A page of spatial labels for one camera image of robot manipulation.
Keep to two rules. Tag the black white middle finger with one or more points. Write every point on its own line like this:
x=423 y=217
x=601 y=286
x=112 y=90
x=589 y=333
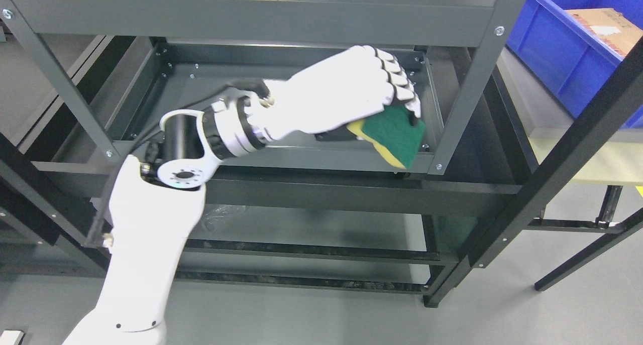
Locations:
x=403 y=93

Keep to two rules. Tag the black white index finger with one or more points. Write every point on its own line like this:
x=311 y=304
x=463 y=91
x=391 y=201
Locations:
x=412 y=104

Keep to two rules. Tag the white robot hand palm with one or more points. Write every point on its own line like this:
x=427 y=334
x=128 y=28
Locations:
x=346 y=87

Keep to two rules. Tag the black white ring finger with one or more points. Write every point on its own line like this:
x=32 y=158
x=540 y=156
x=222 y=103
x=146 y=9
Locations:
x=398 y=78

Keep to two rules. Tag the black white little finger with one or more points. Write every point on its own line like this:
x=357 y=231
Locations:
x=390 y=63

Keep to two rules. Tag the green yellow sponge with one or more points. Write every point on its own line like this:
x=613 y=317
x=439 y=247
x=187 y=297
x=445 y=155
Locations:
x=395 y=133

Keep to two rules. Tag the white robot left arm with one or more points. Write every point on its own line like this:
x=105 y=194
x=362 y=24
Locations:
x=154 y=205

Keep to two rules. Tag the dark grey shelf unit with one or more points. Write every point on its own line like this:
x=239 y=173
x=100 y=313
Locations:
x=121 y=62

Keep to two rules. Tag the blue plastic bin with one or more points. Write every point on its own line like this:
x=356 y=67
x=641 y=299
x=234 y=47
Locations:
x=565 y=56

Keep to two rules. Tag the cardboard box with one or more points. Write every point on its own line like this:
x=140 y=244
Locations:
x=610 y=26

